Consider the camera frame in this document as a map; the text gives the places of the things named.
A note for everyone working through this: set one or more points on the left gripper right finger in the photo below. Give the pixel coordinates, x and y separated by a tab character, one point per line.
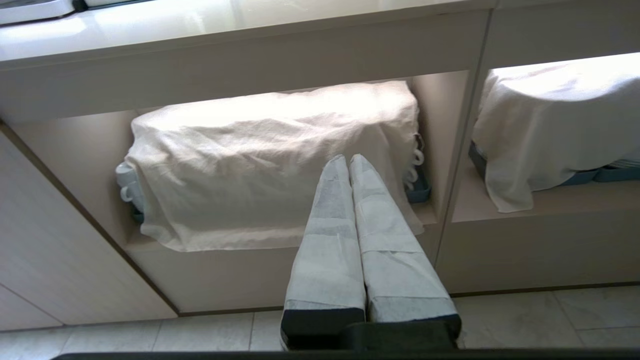
395	270

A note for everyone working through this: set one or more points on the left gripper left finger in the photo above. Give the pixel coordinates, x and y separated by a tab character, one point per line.
327	260

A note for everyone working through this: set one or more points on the white ceramic cup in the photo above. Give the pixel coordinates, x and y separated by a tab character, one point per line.
126	174
416	159
131	194

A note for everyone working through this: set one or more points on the beige cabinet door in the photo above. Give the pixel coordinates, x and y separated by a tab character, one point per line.
65	240

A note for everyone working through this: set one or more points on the blue plastic tray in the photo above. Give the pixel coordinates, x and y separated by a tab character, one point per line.
590	176
419	189

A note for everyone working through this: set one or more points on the white cloth cover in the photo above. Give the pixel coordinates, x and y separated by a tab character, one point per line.
555	125
260	170

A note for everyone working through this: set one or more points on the beige counter cabinet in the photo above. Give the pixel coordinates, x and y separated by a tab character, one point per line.
350	100

